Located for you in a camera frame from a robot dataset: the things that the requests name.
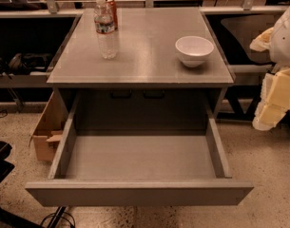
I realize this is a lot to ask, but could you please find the white ceramic bowl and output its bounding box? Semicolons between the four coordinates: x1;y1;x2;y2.
175;36;214;67

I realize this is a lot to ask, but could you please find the red soda can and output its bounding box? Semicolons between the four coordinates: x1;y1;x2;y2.
106;0;118;29

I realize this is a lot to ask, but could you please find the black chair base left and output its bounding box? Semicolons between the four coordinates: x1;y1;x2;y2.
0;138;68;228

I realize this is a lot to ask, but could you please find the grey top drawer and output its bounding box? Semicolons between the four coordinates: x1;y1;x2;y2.
26;90;253;206

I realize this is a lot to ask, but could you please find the black floor cable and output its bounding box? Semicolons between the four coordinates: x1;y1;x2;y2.
39;211;76;228

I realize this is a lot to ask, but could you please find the grey drawer cabinet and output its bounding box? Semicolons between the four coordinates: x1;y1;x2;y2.
48;8;234;112

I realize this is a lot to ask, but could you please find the brown cardboard box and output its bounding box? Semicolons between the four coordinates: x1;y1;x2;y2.
32;92;68;162

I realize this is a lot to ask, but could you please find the dark headset on shelf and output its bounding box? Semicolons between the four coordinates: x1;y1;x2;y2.
0;53;52;76

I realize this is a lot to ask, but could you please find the grey metal shelf rail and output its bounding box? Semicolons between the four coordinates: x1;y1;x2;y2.
0;0;290;19

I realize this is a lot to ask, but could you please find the clear plastic water bottle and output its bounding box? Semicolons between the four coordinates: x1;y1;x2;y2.
94;0;118;59

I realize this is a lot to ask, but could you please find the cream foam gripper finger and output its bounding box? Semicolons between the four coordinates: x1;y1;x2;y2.
250;28;274;52
252;67;290;131

